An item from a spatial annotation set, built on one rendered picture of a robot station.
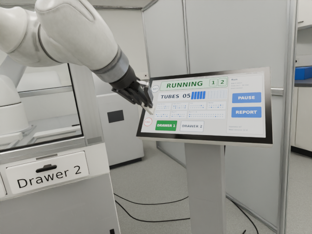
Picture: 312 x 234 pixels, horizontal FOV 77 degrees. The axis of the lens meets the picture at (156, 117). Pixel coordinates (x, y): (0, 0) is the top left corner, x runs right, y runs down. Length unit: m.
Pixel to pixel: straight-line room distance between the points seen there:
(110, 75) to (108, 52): 0.06
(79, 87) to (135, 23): 3.68
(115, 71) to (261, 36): 1.16
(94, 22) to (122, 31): 3.92
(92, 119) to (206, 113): 0.47
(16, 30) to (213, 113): 0.64
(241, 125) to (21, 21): 0.69
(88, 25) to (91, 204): 0.81
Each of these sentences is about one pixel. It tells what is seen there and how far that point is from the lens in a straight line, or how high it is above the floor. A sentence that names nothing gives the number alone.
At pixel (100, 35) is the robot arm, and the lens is 0.44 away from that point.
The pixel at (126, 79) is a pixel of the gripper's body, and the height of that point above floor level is 1.22.
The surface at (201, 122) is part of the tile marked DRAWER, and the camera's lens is 0.78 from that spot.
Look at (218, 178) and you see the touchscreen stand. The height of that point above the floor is 0.74.
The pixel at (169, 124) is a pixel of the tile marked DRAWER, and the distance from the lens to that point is 0.82.
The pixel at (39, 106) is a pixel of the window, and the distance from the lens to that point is 0.91.
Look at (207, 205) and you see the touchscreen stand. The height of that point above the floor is 0.59.
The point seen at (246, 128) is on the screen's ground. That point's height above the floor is 1.00.
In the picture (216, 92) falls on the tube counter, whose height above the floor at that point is 1.12.
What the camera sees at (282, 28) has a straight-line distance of 1.43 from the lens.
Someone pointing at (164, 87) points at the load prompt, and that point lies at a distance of 0.92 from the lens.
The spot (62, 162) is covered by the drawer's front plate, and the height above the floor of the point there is 0.90.
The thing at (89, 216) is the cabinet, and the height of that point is 0.61.
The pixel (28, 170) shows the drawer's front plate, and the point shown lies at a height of 0.91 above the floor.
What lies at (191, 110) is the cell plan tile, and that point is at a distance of 0.82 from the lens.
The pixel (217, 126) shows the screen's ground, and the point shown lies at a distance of 0.77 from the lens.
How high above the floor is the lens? 1.24
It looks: 14 degrees down
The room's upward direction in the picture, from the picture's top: 6 degrees counter-clockwise
